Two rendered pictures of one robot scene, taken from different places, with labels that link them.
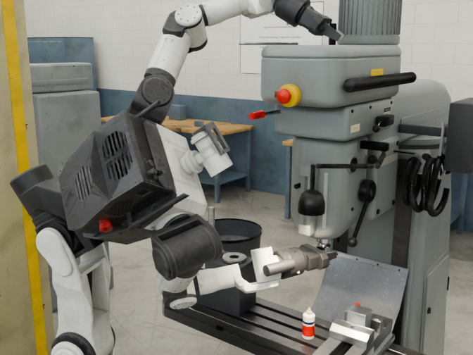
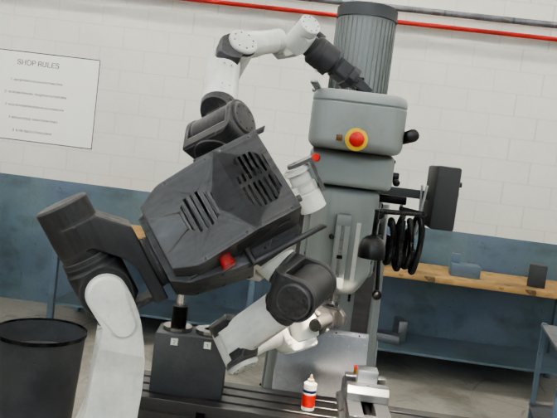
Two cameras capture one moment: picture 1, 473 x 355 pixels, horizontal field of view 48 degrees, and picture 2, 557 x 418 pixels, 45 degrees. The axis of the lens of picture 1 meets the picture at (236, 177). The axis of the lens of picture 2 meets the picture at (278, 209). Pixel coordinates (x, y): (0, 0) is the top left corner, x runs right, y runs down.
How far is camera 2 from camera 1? 1.01 m
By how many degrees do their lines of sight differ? 34
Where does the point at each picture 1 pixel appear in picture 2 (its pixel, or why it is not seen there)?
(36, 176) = (87, 206)
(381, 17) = (380, 80)
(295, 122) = (336, 169)
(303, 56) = (372, 103)
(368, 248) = not seen: hidden behind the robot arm
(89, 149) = (205, 172)
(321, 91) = (389, 138)
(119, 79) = not seen: outside the picture
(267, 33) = (18, 87)
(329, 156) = (364, 206)
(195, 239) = (321, 275)
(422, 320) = not seen: hidden behind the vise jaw
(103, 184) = (243, 211)
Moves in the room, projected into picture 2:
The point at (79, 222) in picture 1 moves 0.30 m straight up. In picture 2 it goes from (196, 257) to (213, 108)
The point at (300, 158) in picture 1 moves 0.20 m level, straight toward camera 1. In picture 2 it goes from (330, 208) to (369, 218)
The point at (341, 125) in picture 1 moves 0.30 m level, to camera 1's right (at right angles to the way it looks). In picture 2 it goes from (387, 175) to (460, 183)
